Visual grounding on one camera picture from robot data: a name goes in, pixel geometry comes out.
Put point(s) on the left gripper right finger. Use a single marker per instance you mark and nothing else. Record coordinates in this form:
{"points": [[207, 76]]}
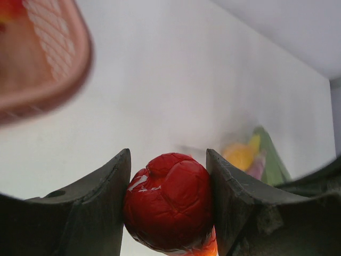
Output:
{"points": [[296, 218]]}

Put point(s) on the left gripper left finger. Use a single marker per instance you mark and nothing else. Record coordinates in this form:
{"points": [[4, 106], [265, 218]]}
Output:
{"points": [[83, 218]]}

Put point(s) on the green fake lettuce leaf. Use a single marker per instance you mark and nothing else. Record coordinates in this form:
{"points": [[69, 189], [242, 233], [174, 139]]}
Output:
{"points": [[275, 172]]}

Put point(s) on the red orange fake pepper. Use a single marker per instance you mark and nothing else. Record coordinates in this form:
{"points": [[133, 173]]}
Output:
{"points": [[168, 207]]}

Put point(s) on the clear zip top bag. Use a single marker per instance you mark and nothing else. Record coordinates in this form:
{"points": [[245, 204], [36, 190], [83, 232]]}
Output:
{"points": [[198, 147]]}

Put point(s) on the orange fake fruit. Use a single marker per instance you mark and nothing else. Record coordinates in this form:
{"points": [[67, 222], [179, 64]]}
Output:
{"points": [[239, 155]]}

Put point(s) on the yellow fake chili pepper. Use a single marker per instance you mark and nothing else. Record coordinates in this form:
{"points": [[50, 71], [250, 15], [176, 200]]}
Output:
{"points": [[255, 143]]}

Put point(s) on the purple fake eggplant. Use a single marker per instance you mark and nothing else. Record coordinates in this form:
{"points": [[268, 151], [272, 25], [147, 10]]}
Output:
{"points": [[258, 166]]}

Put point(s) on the red fake apple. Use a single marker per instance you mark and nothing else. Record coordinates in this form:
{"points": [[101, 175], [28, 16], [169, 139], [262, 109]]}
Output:
{"points": [[10, 10]]}

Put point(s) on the pink plastic basket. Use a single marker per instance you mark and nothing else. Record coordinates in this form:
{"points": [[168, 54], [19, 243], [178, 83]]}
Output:
{"points": [[46, 56]]}

